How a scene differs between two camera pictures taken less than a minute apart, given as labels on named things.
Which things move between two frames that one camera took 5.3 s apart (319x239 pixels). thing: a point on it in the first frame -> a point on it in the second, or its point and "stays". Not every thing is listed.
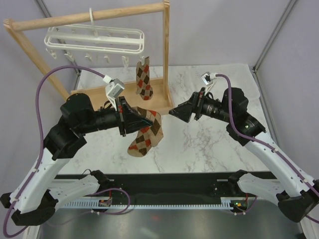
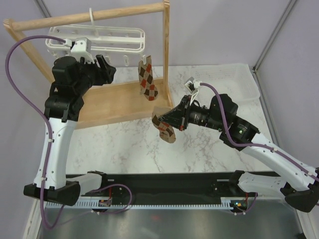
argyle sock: (147, 137) -> (166, 132)
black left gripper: (128, 118) -> (105, 74)
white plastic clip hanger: (99, 40) stays
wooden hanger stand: (161, 100) stays
